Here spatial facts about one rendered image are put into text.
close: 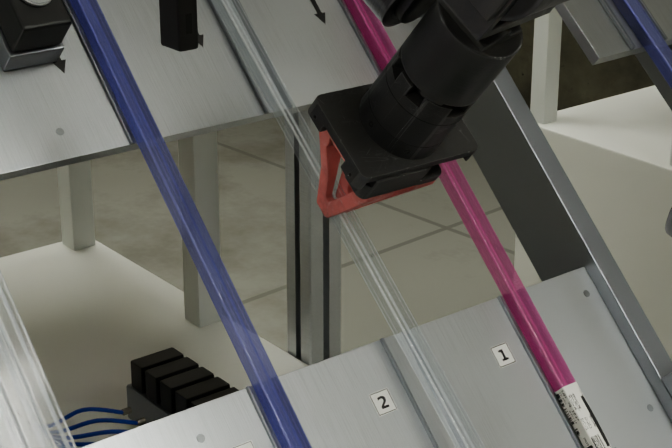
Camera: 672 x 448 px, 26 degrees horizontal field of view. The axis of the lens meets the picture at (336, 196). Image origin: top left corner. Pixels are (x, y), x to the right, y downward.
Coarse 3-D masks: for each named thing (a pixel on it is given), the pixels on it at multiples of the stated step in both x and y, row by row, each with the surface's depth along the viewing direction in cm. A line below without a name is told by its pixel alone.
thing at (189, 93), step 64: (64, 0) 99; (128, 0) 102; (256, 0) 107; (320, 0) 110; (64, 64) 97; (128, 64) 99; (192, 64) 102; (320, 64) 107; (0, 128) 92; (64, 128) 94; (128, 128) 97; (192, 128) 99
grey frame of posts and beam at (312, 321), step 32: (288, 160) 141; (288, 192) 142; (288, 224) 143; (320, 224) 141; (288, 256) 145; (320, 256) 142; (288, 288) 146; (320, 288) 144; (288, 320) 147; (320, 320) 145; (288, 352) 148; (320, 352) 146
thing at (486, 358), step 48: (528, 288) 106; (576, 288) 108; (432, 336) 100; (480, 336) 102; (576, 336) 106; (288, 384) 93; (336, 384) 94; (384, 384) 96; (480, 384) 100; (528, 384) 102; (624, 384) 106; (144, 432) 87; (192, 432) 88; (240, 432) 90; (336, 432) 93; (384, 432) 94; (432, 432) 96; (480, 432) 98; (528, 432) 100; (624, 432) 103
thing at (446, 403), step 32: (224, 0) 104; (256, 64) 102; (288, 96) 102; (288, 128) 101; (320, 160) 100; (352, 224) 98; (352, 256) 98; (384, 288) 97; (416, 352) 95; (448, 384) 95; (448, 416) 94
